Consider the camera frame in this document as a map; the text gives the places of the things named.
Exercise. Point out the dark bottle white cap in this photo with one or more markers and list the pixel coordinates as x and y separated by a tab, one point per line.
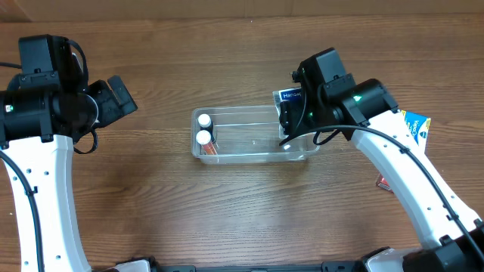
205	122

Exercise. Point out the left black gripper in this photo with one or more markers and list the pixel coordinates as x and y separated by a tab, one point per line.
112	104

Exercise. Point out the clear plastic container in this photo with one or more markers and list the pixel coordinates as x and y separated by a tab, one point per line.
249	134

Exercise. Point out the white Hansaplast plaster box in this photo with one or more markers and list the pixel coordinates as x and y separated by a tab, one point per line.
289	94

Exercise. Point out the blue VapoDrops box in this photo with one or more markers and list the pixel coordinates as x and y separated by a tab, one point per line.
418	126

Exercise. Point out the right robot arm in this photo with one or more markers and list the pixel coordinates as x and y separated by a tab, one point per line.
449	231

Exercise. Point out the red medicine box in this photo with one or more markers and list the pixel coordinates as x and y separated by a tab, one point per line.
382	183

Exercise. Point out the orange Redoxon tube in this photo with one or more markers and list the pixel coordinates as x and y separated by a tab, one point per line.
204	139

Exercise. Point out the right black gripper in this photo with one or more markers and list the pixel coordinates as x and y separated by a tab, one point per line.
293	122

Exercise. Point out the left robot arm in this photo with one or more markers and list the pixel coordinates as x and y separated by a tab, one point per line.
45	110

